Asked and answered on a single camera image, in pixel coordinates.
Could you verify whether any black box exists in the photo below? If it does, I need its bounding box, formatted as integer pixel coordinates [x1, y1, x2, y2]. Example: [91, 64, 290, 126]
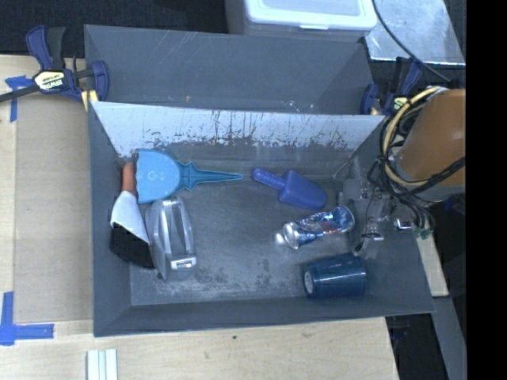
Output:
[109, 225, 156, 270]

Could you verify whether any dark blue cup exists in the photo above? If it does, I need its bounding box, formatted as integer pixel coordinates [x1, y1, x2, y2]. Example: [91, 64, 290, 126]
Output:
[302, 252, 368, 300]

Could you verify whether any blue plastic scoop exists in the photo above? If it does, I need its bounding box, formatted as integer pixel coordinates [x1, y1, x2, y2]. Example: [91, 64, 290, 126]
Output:
[251, 167, 329, 211]

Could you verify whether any white paper sheet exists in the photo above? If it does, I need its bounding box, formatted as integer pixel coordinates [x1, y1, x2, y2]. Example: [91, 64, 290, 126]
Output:
[110, 190, 151, 245]

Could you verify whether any orange cylinder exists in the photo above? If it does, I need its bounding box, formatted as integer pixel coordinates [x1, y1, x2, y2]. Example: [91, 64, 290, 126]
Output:
[121, 161, 138, 193]

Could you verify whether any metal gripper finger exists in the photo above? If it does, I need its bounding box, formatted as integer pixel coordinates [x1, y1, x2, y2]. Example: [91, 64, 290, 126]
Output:
[353, 234, 385, 260]

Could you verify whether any grey metal bin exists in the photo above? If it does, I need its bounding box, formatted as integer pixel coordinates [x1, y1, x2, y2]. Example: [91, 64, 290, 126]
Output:
[83, 24, 437, 338]

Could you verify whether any clear plastic container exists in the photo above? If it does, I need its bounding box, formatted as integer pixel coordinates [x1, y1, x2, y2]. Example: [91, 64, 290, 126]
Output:
[143, 197, 198, 283]

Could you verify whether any light blue pointed plastic toy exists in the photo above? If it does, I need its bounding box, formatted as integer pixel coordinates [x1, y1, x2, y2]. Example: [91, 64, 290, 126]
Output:
[135, 148, 244, 205]

